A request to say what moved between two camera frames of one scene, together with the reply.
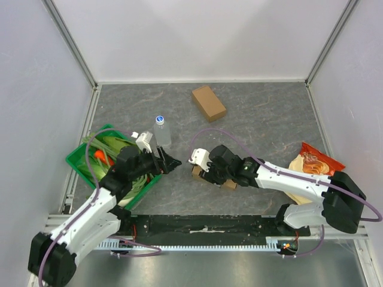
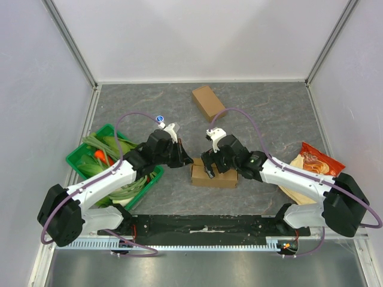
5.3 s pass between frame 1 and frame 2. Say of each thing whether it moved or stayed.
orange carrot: stayed
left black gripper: moved
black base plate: stayed
